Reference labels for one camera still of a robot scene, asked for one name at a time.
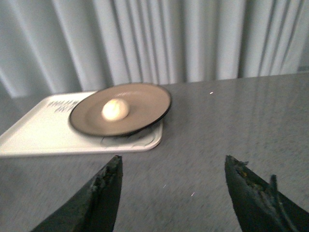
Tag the brown plate with black rim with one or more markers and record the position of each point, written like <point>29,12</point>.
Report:
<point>148,104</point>

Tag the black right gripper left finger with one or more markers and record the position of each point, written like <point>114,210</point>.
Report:
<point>93,208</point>

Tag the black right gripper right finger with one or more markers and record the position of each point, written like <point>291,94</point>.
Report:
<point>258,204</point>

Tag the grey pleated curtain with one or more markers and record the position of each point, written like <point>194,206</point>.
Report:
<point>61,46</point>

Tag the cream rectangular serving tray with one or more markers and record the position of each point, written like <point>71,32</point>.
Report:
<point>45,131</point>

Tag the white steamed bun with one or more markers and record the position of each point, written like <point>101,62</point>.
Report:
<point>115,109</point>

